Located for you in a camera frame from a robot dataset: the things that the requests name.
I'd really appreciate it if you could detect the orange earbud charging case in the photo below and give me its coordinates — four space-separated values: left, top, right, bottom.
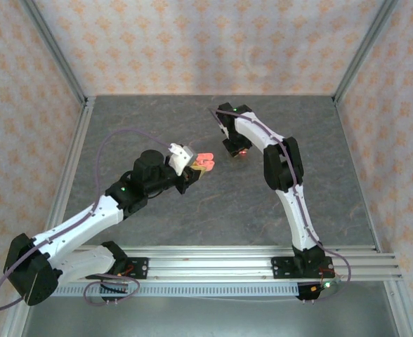
193 152 217 173

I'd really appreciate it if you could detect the grey metal sheet panel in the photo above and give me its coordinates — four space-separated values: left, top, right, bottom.
20 296 400 337

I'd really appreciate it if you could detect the aluminium side rail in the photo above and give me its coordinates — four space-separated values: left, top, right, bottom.
332 95 383 253
43 95 97 243

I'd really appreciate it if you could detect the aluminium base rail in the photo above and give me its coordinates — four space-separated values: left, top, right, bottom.
53 245 403 282

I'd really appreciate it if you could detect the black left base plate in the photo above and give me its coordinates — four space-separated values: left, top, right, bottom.
103 257 150 280

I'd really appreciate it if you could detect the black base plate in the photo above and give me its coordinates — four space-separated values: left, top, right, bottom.
103 257 150 280
270 256 335 280

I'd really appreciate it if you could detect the slotted grey cable duct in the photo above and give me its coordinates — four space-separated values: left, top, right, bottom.
53 282 301 298

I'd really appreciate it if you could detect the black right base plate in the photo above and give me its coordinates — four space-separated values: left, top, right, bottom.
270 256 335 280

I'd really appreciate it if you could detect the aluminium frame post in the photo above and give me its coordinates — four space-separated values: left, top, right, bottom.
19 0 89 105
332 0 401 105

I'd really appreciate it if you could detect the aluminium frame leg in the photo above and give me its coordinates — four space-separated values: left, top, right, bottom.
1 301 28 337
383 280 413 337

